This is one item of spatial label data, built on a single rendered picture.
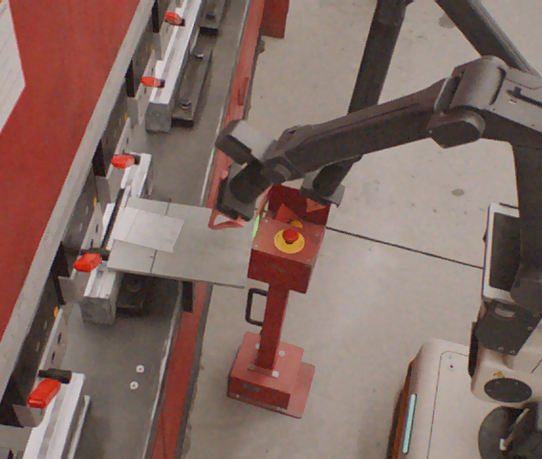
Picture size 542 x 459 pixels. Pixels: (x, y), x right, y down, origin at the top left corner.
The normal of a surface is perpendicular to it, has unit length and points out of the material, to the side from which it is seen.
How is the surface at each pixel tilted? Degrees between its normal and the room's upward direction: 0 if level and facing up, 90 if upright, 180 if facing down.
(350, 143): 102
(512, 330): 90
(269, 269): 90
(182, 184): 0
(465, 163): 0
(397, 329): 0
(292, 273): 90
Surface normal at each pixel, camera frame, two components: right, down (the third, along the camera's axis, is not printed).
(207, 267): 0.09, -0.64
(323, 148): -0.48, 0.77
